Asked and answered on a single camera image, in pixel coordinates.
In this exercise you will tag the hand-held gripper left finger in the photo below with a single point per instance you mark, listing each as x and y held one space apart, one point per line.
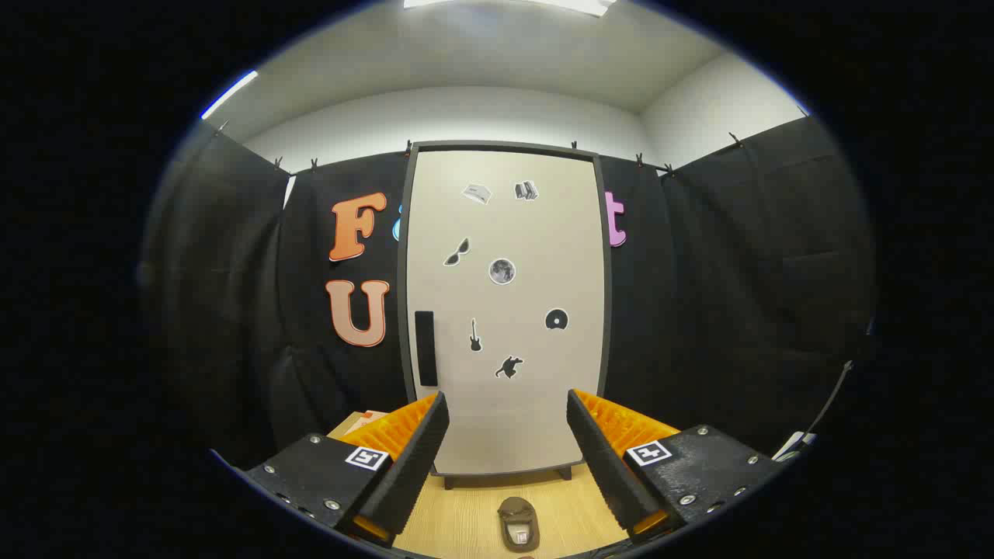
415 458

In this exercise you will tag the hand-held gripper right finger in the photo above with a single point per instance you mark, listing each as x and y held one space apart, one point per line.
602 458

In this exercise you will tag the brown fuzzy shoe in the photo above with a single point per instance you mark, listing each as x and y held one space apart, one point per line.
519 514

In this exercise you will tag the grey shoe cabinet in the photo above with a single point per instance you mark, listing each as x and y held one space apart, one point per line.
403 310

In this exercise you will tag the stack of books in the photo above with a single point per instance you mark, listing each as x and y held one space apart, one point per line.
363 423

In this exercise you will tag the black backdrop cloth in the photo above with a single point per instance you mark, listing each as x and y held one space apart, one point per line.
699 310

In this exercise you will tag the black stand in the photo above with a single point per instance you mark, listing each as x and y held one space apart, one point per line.
827 404

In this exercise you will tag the ceiling light strip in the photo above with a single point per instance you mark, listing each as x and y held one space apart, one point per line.
229 95

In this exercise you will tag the ceiling light panel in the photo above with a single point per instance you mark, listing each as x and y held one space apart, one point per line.
543 4

